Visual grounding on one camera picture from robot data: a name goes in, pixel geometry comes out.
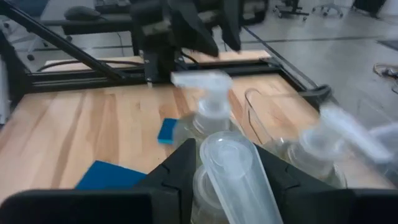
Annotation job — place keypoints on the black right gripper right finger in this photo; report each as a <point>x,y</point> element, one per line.
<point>311,202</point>

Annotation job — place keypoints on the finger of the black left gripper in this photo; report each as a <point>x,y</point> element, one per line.
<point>232,25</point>
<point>196,31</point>

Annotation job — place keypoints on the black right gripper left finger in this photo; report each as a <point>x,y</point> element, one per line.
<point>168,193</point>

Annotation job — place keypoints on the clear pump soap bottle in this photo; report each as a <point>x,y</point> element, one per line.
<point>314,149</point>
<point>385,137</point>
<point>230,161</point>
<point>213,112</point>

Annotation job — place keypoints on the blue sponge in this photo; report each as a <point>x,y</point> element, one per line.
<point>166,130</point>
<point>109,175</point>

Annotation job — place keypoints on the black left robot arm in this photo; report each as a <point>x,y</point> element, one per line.
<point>158,65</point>

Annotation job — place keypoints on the grey computer desk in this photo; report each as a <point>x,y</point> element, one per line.
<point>102,26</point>

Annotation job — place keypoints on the black office chair base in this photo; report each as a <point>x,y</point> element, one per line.
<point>292,12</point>

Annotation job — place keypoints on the black computer mouse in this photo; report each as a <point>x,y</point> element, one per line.
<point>82,13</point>

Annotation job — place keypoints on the clear plastic sponge bin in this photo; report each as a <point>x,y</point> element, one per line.
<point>248,109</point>

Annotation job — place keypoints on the grey office chair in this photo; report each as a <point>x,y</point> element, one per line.
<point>326,7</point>

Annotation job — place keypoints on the dark office chair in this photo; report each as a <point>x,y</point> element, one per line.
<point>31,6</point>

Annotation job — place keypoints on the dark floor mat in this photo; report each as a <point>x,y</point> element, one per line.
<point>388,45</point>

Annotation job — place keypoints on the black aluminium table frame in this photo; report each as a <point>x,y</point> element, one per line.
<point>77,77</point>

